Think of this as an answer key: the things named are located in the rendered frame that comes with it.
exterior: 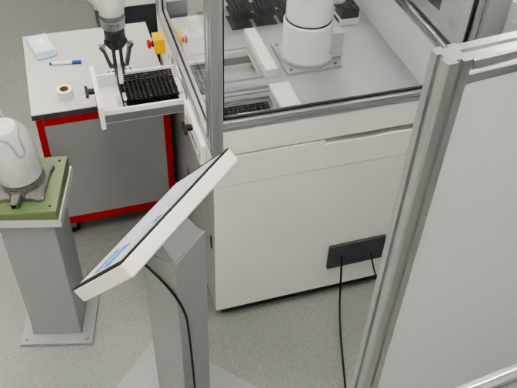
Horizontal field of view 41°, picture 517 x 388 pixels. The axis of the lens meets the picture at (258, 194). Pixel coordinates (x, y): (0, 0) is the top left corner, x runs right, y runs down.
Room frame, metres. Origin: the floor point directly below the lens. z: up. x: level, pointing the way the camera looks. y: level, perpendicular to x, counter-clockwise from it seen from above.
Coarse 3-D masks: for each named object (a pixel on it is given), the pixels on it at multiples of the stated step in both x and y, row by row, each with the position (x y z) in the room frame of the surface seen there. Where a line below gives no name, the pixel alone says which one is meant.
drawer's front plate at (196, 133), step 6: (186, 102) 2.12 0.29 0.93; (186, 108) 2.09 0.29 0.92; (186, 114) 2.09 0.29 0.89; (192, 114) 2.05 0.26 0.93; (186, 120) 2.10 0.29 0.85; (192, 120) 2.01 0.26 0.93; (192, 126) 1.99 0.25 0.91; (192, 132) 2.00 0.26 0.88; (198, 132) 1.94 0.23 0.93; (198, 138) 1.91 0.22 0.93; (198, 144) 1.90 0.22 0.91; (204, 144) 1.88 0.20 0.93; (204, 150) 1.87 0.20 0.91; (204, 156) 1.86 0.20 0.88; (204, 162) 1.86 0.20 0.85
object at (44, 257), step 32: (64, 192) 1.77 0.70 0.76; (0, 224) 1.62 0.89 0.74; (32, 224) 1.63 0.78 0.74; (64, 224) 1.78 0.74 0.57; (32, 256) 1.66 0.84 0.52; (64, 256) 1.69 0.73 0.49; (32, 288) 1.66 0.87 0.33; (64, 288) 1.67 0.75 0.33; (32, 320) 1.66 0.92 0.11; (64, 320) 1.67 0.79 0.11
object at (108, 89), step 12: (132, 72) 2.36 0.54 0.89; (108, 84) 2.32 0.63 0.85; (180, 84) 2.36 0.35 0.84; (108, 96) 2.26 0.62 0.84; (120, 96) 2.26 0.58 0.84; (180, 96) 2.28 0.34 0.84; (108, 108) 2.18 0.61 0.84; (120, 108) 2.11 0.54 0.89; (132, 108) 2.12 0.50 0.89; (144, 108) 2.13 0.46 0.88; (156, 108) 2.14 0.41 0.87; (168, 108) 2.16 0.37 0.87; (180, 108) 2.17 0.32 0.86; (108, 120) 2.08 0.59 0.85; (120, 120) 2.10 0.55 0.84
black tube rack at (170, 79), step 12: (144, 72) 2.34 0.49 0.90; (156, 72) 2.35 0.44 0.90; (168, 72) 2.35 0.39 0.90; (132, 84) 2.26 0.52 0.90; (144, 84) 2.30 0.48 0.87; (156, 84) 2.27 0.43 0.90; (168, 84) 2.27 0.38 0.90; (132, 96) 2.18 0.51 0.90; (144, 96) 2.18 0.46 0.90; (156, 96) 2.19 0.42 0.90; (168, 96) 2.23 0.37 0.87
